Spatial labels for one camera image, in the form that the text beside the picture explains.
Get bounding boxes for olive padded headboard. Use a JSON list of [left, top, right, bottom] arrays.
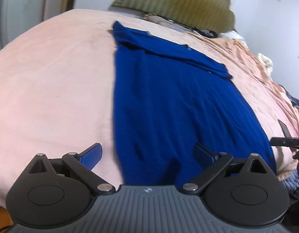
[[110, 0, 236, 34]]

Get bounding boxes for grey knitted cloth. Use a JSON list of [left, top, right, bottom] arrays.
[[278, 169, 299, 201]]

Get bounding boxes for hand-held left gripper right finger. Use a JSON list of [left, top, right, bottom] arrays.
[[182, 143, 274, 196]]

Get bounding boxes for white printed blanket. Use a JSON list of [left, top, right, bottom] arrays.
[[222, 30, 247, 47]]

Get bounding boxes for white fluffy cloth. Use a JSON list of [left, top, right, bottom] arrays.
[[258, 53, 274, 78]]

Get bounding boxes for dark clothes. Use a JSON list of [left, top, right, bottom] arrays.
[[196, 28, 219, 38]]

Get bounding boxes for blue beaded sweater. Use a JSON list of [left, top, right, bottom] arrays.
[[108, 21, 277, 187]]

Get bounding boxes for pink bedsheet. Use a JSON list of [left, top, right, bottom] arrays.
[[0, 8, 299, 207]]

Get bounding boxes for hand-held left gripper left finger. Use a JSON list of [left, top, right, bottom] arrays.
[[28, 143, 115, 196]]

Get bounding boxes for peach quilt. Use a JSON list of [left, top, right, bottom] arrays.
[[188, 33, 299, 139]]

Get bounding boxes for brown pillow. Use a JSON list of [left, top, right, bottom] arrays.
[[142, 13, 196, 33]]

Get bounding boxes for frosted glass door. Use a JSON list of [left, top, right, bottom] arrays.
[[0, 0, 65, 54]]

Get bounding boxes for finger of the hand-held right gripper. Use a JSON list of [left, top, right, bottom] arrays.
[[271, 137, 299, 148], [278, 120, 292, 138]]

